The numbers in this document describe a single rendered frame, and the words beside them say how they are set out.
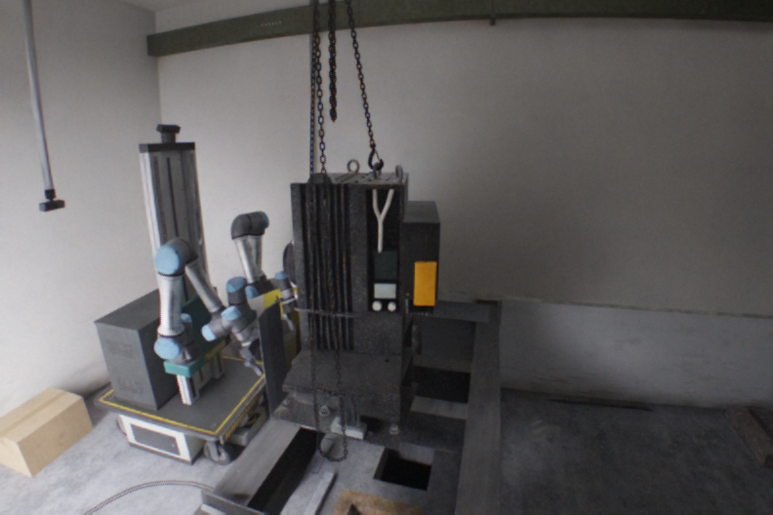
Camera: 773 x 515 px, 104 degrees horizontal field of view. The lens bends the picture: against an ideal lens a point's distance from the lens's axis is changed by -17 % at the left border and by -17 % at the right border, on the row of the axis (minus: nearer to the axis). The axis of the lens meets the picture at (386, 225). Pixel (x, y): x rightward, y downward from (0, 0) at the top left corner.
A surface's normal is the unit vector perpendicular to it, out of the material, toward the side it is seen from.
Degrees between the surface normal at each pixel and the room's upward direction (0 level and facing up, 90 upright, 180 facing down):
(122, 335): 90
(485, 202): 90
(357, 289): 90
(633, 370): 90
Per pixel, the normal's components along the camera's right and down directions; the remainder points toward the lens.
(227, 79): -0.27, 0.22
